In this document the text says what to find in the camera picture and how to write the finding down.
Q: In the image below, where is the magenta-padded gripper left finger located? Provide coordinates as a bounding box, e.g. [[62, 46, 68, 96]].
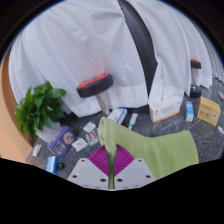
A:
[[67, 144, 111, 190]]

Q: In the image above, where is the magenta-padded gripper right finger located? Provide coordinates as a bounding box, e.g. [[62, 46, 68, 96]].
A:
[[113, 143, 157, 190]]

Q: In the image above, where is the green towel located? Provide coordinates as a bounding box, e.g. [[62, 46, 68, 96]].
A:
[[97, 116, 200, 190]]

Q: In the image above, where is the small white packet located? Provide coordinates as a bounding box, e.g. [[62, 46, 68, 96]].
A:
[[71, 137, 89, 153]]

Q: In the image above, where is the clear blister pack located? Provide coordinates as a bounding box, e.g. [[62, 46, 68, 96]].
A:
[[84, 130, 100, 146]]

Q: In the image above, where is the purple box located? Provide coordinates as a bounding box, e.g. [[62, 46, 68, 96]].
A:
[[47, 125, 78, 159]]

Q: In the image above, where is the small white card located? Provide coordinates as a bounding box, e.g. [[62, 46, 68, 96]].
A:
[[82, 121, 97, 133]]

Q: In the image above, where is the small white sachet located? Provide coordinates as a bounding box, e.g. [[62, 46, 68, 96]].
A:
[[31, 143, 43, 158]]

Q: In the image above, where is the flat white blue box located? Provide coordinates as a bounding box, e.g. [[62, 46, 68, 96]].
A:
[[107, 107, 129, 125]]

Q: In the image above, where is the white orange tissue box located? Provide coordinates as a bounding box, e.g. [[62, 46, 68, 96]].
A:
[[148, 95, 183, 124]]

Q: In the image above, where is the small blue white box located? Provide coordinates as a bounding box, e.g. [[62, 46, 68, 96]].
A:
[[185, 100, 195, 123]]

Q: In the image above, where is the green potted plant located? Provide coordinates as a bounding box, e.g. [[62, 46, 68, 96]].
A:
[[14, 80, 67, 144]]

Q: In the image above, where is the black red-topped stool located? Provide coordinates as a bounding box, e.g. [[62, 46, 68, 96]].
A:
[[189, 58, 203, 99], [76, 72, 114, 117]]

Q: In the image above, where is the yellow box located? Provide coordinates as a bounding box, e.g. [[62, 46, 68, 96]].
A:
[[196, 96, 222, 127]]

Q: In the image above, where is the white curtain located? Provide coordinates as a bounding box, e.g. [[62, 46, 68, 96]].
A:
[[8, 0, 149, 118], [133, 0, 224, 104]]

